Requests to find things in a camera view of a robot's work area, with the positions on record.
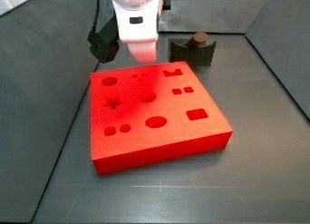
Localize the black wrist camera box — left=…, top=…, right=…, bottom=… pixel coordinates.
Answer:
left=87, top=16, right=119, bottom=63

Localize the red shape sorter block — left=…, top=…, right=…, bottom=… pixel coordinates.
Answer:
left=90, top=62, right=233, bottom=175

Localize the black curved cradle fixture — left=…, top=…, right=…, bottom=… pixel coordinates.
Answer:
left=169, top=38, right=217, bottom=66

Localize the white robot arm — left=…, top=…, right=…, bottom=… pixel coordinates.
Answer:
left=111, top=0, right=163, bottom=63

